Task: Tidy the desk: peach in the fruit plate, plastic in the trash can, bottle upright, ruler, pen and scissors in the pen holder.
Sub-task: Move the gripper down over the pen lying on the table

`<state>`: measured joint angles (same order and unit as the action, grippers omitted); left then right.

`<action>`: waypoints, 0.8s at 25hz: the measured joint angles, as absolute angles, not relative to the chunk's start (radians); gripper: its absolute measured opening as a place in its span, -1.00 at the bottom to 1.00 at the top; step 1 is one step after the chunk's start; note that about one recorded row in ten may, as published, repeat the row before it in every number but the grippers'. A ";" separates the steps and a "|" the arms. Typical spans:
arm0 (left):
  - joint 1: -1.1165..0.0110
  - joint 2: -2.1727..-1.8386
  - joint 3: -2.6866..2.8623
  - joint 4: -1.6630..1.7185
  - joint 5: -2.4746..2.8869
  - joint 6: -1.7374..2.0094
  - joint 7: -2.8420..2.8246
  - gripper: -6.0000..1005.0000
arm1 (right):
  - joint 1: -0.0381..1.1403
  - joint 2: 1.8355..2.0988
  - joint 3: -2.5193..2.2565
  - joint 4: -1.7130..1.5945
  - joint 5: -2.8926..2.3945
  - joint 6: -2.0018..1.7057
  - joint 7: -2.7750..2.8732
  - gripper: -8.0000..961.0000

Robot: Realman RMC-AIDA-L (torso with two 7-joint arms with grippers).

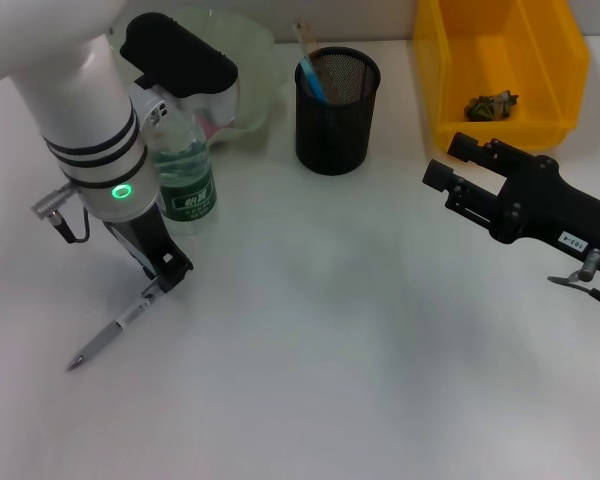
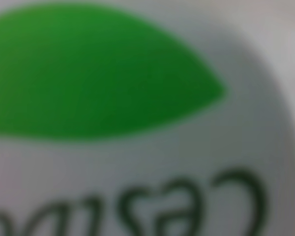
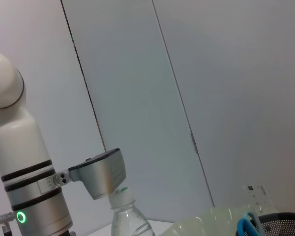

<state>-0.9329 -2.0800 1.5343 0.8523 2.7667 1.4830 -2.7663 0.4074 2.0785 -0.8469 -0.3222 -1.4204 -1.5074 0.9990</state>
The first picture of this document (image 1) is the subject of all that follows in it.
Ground yellow plastic bin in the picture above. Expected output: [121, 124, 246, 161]
[412, 0, 592, 154]

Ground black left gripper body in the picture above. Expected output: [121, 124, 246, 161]
[102, 204, 177, 277]

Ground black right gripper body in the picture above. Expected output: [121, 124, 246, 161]
[487, 154, 600, 279]

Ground green plastic wrapper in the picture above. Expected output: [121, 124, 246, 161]
[465, 89, 523, 123]

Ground clear green-label water bottle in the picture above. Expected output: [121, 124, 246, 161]
[148, 107, 219, 236]

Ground grey right gripper cable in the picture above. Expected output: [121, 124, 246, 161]
[547, 247, 600, 315]

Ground blue scissors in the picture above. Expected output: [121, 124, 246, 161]
[299, 55, 331, 105]

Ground black mesh pen holder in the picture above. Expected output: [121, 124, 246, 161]
[293, 45, 382, 176]

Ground clear plastic ruler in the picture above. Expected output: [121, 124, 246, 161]
[292, 14, 334, 104]

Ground pink peach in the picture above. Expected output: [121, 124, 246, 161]
[194, 112, 221, 139]

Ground translucent green fruit plate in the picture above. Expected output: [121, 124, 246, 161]
[107, 7, 289, 146]

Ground grey ballpoint pen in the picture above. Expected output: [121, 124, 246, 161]
[65, 278, 164, 372]

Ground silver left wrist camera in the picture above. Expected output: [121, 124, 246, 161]
[118, 12, 241, 132]

